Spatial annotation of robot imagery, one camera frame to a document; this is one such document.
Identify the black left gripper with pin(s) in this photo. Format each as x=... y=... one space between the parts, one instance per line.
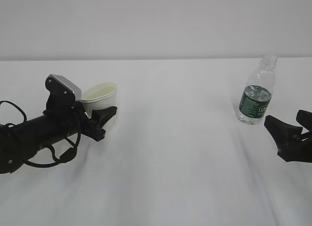
x=70 y=118

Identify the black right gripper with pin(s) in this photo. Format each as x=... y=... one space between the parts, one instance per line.
x=293 y=145

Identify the white paper cup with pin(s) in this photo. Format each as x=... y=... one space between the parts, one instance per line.
x=99 y=97

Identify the clear water bottle green label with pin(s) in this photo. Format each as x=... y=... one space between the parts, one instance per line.
x=258 y=91

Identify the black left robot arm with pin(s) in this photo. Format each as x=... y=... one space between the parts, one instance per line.
x=51 y=139

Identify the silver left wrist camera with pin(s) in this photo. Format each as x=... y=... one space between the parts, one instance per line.
x=60 y=86

